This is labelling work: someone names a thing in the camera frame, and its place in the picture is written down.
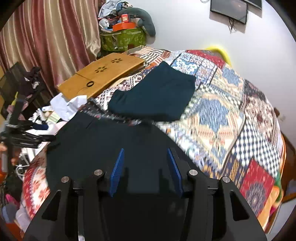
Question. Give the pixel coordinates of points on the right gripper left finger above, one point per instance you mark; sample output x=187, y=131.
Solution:
x=57, y=218

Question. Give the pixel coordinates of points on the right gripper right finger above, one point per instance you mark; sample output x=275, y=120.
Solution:
x=216, y=209

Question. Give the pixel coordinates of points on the black pants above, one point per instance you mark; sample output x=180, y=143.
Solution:
x=136, y=183

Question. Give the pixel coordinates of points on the white crumpled cloth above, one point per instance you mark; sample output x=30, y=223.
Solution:
x=66, y=109

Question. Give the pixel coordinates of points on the bamboo lap desk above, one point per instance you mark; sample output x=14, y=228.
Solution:
x=99, y=75

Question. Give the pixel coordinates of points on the patchwork patterned bedspread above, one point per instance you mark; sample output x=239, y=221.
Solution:
x=228, y=128

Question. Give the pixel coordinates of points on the striped red gold curtain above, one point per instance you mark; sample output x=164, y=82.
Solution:
x=60, y=37

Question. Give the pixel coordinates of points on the folded dark teal pants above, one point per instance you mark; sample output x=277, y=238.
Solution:
x=161, y=96

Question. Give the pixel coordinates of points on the green storage basket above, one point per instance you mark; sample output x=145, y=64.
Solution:
x=123, y=40

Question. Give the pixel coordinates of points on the orange box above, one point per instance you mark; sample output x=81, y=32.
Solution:
x=123, y=26

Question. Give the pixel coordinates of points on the grey plush toy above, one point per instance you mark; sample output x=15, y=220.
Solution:
x=141, y=18

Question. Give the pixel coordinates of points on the yellow bed rail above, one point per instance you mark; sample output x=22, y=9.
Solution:
x=222, y=53

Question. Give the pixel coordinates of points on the small wall monitor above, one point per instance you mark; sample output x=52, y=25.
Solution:
x=234, y=9

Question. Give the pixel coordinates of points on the large wall television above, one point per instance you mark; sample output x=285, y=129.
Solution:
x=255, y=3

